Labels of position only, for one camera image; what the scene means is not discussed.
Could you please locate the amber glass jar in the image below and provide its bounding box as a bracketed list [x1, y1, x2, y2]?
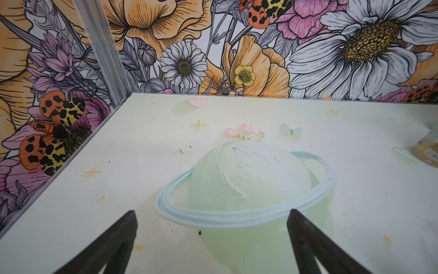
[411, 129, 438, 168]

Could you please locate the aluminium corner post left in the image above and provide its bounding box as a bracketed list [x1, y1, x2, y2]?
[73, 0, 131, 108]

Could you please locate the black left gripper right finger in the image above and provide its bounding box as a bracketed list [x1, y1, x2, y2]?
[287, 209, 369, 274]

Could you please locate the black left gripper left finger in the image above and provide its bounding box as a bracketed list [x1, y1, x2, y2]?
[56, 210, 138, 274]

